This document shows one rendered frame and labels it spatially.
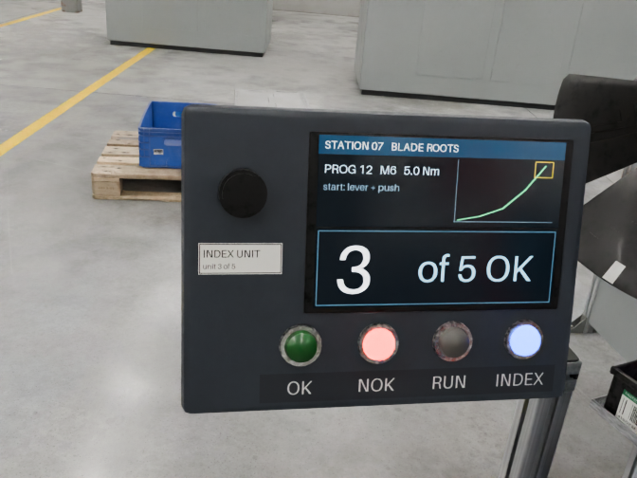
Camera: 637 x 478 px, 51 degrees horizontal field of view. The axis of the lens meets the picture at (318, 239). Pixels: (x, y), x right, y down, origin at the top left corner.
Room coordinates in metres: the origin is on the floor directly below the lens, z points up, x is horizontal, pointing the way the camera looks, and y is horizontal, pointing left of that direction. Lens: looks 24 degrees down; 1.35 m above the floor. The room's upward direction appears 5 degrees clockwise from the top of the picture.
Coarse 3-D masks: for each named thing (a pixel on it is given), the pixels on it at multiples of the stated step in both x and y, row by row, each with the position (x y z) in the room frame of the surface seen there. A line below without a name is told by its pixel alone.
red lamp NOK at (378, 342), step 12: (372, 324) 0.36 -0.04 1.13; (384, 324) 0.37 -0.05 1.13; (360, 336) 0.36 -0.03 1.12; (372, 336) 0.36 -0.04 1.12; (384, 336) 0.36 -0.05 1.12; (396, 336) 0.36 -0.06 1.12; (360, 348) 0.36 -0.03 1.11; (372, 348) 0.35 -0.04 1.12; (384, 348) 0.36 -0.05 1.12; (396, 348) 0.36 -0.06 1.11; (372, 360) 0.36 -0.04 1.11; (384, 360) 0.36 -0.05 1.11
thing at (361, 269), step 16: (320, 240) 0.37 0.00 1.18; (336, 240) 0.37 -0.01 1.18; (352, 240) 0.38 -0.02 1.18; (368, 240) 0.38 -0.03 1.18; (384, 240) 0.38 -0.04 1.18; (320, 256) 0.37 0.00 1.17; (336, 256) 0.37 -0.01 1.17; (352, 256) 0.37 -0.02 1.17; (368, 256) 0.37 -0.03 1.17; (384, 256) 0.38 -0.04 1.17; (320, 272) 0.37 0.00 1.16; (336, 272) 0.37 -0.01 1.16; (352, 272) 0.37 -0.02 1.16; (368, 272) 0.37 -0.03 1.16; (384, 272) 0.37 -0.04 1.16; (320, 288) 0.36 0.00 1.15; (336, 288) 0.37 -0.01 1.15; (352, 288) 0.37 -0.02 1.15; (368, 288) 0.37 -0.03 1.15; (384, 288) 0.37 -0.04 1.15; (320, 304) 0.36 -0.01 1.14; (336, 304) 0.36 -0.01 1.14; (352, 304) 0.37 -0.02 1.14; (368, 304) 0.37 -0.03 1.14; (384, 304) 0.37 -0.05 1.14
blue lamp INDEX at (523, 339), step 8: (520, 320) 0.39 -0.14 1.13; (528, 320) 0.39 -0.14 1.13; (512, 328) 0.38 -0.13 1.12; (520, 328) 0.38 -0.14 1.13; (528, 328) 0.38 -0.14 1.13; (536, 328) 0.38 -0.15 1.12; (504, 336) 0.38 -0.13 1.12; (512, 336) 0.38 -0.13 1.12; (520, 336) 0.38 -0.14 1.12; (528, 336) 0.38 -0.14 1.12; (536, 336) 0.38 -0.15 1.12; (504, 344) 0.38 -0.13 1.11; (512, 344) 0.38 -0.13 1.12; (520, 344) 0.37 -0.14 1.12; (528, 344) 0.38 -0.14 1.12; (536, 344) 0.38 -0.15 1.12; (512, 352) 0.38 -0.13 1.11; (520, 352) 0.37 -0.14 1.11; (528, 352) 0.37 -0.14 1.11; (536, 352) 0.38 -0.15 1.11
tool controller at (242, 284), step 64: (192, 128) 0.37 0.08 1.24; (256, 128) 0.38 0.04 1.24; (320, 128) 0.39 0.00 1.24; (384, 128) 0.40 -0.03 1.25; (448, 128) 0.41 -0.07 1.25; (512, 128) 0.42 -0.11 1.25; (576, 128) 0.42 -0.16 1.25; (192, 192) 0.36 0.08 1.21; (256, 192) 0.36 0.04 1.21; (320, 192) 0.38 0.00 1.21; (384, 192) 0.39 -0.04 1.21; (448, 192) 0.40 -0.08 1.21; (512, 192) 0.40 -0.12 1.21; (576, 192) 0.42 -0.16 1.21; (192, 256) 0.35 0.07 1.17; (256, 256) 0.36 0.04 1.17; (448, 256) 0.39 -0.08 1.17; (512, 256) 0.39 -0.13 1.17; (576, 256) 0.41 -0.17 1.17; (192, 320) 0.34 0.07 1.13; (256, 320) 0.35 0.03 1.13; (320, 320) 0.36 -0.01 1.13; (384, 320) 0.37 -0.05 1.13; (448, 320) 0.38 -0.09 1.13; (512, 320) 0.39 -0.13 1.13; (192, 384) 0.33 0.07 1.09; (256, 384) 0.34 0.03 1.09; (320, 384) 0.35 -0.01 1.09; (384, 384) 0.36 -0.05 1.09; (448, 384) 0.37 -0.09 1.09; (512, 384) 0.37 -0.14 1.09
